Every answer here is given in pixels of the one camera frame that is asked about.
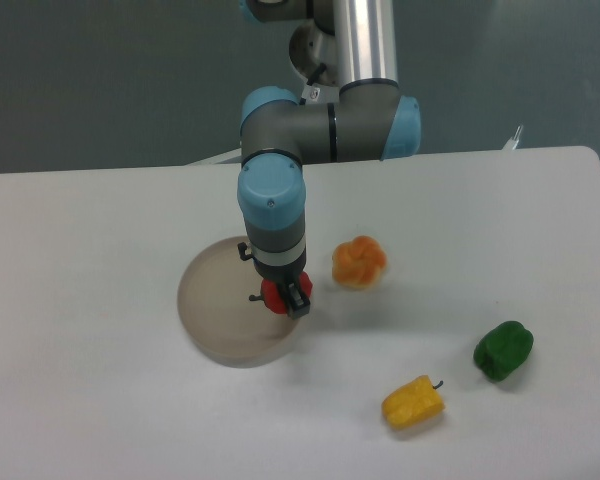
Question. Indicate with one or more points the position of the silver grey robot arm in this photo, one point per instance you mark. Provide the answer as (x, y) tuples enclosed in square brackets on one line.
[(280, 133)]

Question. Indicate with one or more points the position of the green toy pepper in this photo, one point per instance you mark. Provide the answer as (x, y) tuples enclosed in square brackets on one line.
[(502, 350)]

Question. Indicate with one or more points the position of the yellow toy pepper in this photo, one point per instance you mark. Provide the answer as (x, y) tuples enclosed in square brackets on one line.
[(413, 403)]

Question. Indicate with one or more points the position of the orange knotted bread roll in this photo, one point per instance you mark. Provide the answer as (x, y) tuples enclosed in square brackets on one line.
[(359, 263)]

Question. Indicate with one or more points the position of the beige round plate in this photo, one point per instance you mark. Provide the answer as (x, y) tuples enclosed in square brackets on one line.
[(223, 323)]

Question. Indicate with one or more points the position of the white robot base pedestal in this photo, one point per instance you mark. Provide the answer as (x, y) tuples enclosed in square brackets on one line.
[(313, 54)]

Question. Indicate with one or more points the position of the red toy pepper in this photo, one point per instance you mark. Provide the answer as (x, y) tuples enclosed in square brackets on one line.
[(270, 296)]

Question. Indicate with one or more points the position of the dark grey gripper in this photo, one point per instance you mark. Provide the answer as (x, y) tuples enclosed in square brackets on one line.
[(283, 269)]

